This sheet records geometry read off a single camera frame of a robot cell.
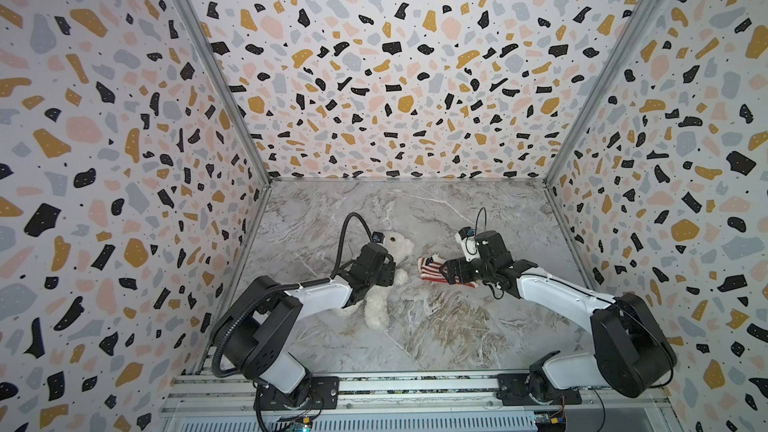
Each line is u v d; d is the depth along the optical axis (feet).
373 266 2.34
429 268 3.12
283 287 1.61
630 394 1.40
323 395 2.41
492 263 2.29
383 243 2.78
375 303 2.69
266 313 1.61
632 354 1.42
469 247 2.61
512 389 2.45
